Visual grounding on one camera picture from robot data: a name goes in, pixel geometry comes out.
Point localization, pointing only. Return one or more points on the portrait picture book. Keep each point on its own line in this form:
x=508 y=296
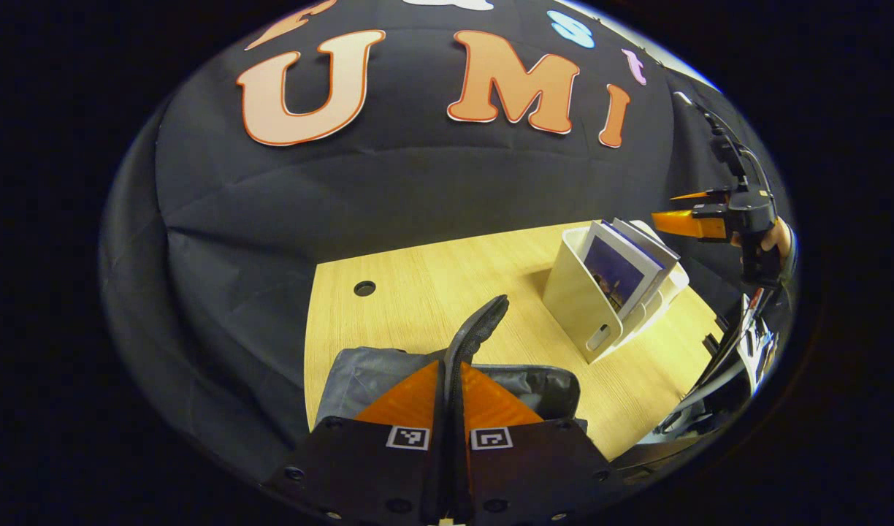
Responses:
x=655 y=252

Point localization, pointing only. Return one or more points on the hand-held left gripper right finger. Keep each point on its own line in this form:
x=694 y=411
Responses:
x=465 y=489

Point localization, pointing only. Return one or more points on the grey schoolbag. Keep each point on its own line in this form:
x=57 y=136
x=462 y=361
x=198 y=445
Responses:
x=359 y=380

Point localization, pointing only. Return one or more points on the white bookshelf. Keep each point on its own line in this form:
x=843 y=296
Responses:
x=571 y=307

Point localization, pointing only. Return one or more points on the blue picture book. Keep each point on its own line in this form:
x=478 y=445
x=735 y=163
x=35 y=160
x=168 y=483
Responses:
x=611 y=274

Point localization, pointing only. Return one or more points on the dark metal frame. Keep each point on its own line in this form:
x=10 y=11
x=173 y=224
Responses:
x=710 y=380

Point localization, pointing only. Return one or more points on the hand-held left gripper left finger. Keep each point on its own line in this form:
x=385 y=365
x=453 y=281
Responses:
x=436 y=482

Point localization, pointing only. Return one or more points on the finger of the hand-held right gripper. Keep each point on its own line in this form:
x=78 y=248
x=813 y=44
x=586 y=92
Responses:
x=699 y=196
x=684 y=224

